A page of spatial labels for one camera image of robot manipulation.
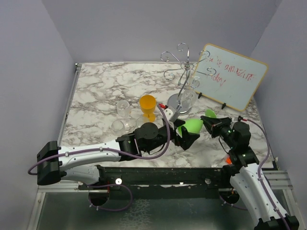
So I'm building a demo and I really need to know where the orange plastic wine glass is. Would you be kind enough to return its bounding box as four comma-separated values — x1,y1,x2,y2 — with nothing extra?
139,95,156,122

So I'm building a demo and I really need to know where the black front mounting bar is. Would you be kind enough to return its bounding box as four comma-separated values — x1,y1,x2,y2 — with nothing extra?
78,166,239,203

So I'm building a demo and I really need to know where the red orange marker pen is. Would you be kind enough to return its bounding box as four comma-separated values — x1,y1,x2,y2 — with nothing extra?
226,157,232,164

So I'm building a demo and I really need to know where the aluminium table edge rail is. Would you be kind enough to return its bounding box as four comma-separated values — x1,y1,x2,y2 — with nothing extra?
57,63,82,145

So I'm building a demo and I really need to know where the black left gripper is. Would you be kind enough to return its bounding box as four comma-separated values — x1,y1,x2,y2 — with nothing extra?
143,119,200,153

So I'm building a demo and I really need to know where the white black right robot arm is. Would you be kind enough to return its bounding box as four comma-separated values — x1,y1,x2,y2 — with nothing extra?
201,116,299,230

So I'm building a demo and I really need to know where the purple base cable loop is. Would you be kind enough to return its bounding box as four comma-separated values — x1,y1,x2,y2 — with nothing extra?
83,182,134,212

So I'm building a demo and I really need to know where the green plastic wine glass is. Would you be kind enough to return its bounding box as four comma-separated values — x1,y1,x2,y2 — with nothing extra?
177,109,217,136

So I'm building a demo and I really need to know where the clear glass near edge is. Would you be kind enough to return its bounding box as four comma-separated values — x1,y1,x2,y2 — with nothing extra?
136,116,150,128

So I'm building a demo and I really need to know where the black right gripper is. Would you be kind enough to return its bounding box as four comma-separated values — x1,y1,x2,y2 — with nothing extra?
201,116,236,149

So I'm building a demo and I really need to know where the chrome wine glass rack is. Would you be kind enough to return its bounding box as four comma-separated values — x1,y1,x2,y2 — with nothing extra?
160,43,217,115

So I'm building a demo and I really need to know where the yellow framed whiteboard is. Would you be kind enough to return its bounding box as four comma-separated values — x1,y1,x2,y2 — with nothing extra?
188,44,268,111

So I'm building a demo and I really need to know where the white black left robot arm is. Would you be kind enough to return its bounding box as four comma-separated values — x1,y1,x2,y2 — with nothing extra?
34,119,202,189

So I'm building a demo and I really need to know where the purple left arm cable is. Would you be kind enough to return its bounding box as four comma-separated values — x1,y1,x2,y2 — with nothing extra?
27,105,171,175

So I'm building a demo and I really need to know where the clear wine glass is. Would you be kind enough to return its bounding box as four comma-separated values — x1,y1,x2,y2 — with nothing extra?
116,100,131,117
180,76,201,109
111,120,126,137

